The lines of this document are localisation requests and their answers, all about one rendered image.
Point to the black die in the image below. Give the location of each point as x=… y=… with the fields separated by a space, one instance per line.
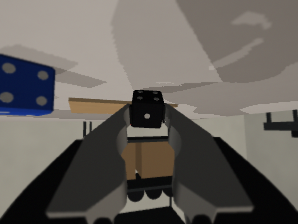
x=147 y=109

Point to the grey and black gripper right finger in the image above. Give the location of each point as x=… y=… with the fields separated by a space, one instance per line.
x=211 y=178

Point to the blue die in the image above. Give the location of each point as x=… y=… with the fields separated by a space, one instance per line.
x=26 y=88

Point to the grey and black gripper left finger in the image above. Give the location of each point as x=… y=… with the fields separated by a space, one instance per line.
x=85 y=182

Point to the tan flat mat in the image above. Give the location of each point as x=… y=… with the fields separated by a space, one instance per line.
x=96 y=106

